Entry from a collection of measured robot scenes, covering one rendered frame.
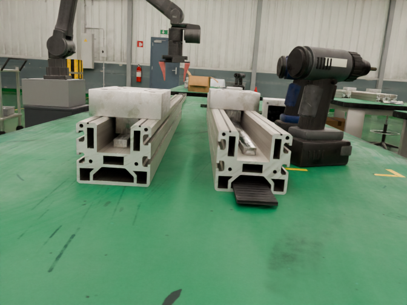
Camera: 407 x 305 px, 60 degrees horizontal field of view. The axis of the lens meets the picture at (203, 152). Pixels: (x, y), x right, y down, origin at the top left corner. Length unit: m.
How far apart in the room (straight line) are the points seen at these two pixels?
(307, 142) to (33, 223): 0.47
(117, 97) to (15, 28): 13.50
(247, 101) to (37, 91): 0.98
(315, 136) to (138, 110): 0.33
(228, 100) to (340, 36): 12.26
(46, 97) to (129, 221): 1.20
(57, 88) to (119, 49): 11.20
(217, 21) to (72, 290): 12.19
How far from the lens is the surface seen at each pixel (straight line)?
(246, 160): 0.49
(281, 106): 1.20
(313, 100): 0.69
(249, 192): 0.47
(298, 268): 0.33
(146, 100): 0.55
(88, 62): 12.71
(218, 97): 0.79
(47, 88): 1.54
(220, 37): 12.37
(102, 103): 0.56
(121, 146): 0.53
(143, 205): 0.43
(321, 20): 12.91
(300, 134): 0.69
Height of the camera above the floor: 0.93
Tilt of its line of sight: 12 degrees down
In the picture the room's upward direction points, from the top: 4 degrees clockwise
